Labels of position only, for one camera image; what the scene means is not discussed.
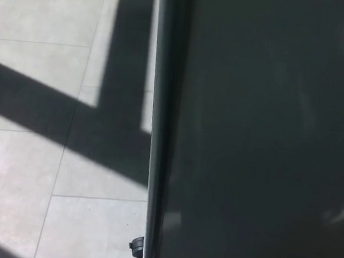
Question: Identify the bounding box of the grey glossy door panel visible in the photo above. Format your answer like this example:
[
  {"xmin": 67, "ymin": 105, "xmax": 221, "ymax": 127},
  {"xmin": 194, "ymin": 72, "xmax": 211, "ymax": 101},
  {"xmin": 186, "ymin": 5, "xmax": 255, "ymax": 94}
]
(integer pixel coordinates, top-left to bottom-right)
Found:
[{"xmin": 130, "ymin": 0, "xmax": 344, "ymax": 258}]

